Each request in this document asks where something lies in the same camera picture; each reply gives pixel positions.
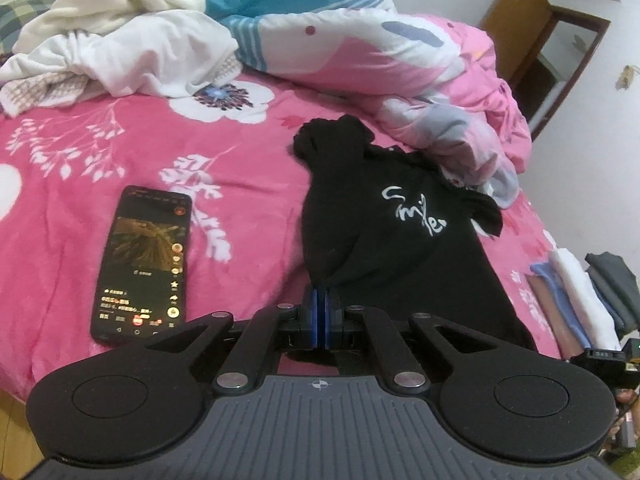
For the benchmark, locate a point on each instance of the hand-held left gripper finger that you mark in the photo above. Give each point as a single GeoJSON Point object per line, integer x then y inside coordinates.
{"type": "Point", "coordinates": [313, 317]}
{"type": "Point", "coordinates": [325, 317]}

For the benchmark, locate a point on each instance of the black t-shirt white print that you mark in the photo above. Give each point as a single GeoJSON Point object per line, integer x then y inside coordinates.
{"type": "Point", "coordinates": [360, 230]}

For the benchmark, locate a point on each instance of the white folded clothing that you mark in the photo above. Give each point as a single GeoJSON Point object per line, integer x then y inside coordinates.
{"type": "Point", "coordinates": [585, 300]}

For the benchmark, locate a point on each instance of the brown folded clothing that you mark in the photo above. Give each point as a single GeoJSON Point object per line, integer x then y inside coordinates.
{"type": "Point", "coordinates": [545, 315]}

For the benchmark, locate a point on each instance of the black smartphone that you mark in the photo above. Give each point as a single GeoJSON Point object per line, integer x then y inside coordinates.
{"type": "Point", "coordinates": [142, 265]}

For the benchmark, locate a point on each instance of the pink floral bed sheet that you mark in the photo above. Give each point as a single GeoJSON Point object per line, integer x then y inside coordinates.
{"type": "Point", "coordinates": [75, 240]}

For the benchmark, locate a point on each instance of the pink white blue quilt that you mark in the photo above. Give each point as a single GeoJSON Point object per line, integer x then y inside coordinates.
{"type": "Point", "coordinates": [400, 60]}

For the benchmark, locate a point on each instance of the white shirt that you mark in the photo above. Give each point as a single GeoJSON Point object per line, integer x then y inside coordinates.
{"type": "Point", "coordinates": [165, 55]}

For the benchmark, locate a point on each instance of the wooden cabinet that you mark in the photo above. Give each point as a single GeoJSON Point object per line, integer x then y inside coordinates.
{"type": "Point", "coordinates": [520, 15]}

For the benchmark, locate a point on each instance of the beige checked cloth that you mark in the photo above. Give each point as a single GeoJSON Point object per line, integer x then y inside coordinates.
{"type": "Point", "coordinates": [30, 92]}

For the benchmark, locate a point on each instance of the cream fleece garment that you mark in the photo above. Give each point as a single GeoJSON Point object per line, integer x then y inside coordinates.
{"type": "Point", "coordinates": [100, 15]}

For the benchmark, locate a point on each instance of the plaid pillow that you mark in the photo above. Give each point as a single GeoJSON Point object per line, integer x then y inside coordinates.
{"type": "Point", "coordinates": [20, 15]}

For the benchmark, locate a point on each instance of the wall sticker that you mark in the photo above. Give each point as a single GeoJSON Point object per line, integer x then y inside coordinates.
{"type": "Point", "coordinates": [629, 76]}

